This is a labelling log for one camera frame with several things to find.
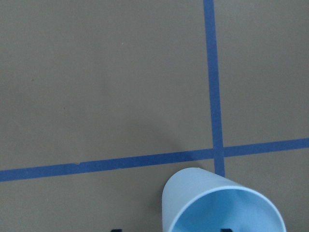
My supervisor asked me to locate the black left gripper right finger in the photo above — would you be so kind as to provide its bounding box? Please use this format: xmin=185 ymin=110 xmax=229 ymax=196
xmin=221 ymin=228 xmax=231 ymax=232

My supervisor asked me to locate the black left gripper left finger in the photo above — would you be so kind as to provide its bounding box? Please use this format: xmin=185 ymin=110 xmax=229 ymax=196
xmin=111 ymin=229 xmax=123 ymax=232

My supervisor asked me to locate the light blue cup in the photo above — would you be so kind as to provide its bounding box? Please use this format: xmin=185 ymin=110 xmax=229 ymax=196
xmin=162 ymin=168 xmax=286 ymax=232

